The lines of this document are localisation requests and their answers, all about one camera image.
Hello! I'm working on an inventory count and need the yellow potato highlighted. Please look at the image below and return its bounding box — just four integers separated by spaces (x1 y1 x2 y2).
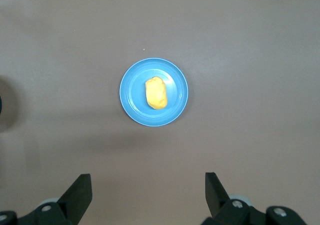
145 76 168 111

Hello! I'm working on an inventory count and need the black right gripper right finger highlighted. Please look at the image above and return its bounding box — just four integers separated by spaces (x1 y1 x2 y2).
205 171 231 219

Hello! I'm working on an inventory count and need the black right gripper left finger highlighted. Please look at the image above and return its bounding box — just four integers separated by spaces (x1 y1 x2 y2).
57 173 93 225

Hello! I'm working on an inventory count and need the blue round plate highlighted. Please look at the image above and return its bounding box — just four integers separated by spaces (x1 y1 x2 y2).
119 57 189 127

